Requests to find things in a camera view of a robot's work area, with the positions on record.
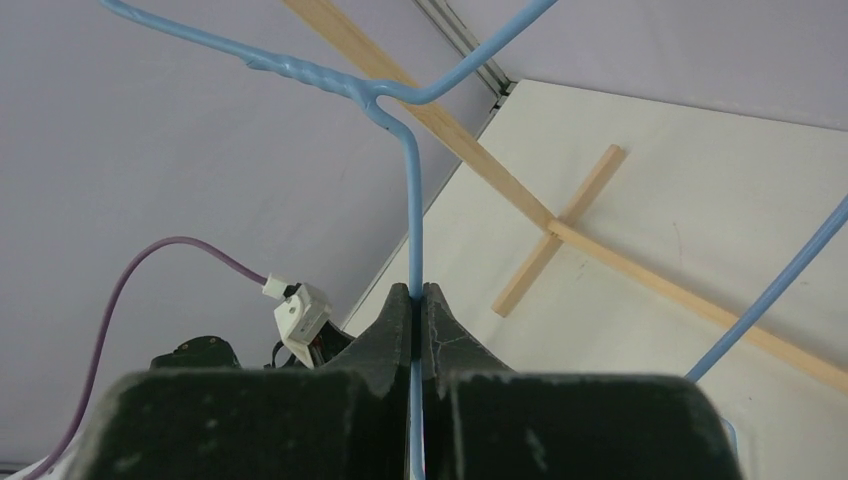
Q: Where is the wooden hanger rack frame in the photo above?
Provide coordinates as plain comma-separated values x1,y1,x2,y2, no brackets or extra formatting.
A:
286,1,847,392

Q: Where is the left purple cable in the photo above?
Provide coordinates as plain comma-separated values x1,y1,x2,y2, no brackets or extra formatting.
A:
19,235,270,480

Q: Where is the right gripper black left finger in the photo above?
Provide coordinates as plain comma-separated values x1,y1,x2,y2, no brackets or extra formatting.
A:
67,283,413,479

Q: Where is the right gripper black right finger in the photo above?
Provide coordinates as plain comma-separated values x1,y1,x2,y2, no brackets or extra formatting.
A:
421,283,742,479

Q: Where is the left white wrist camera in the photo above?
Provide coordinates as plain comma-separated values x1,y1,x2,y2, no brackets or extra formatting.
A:
262,274,332,369

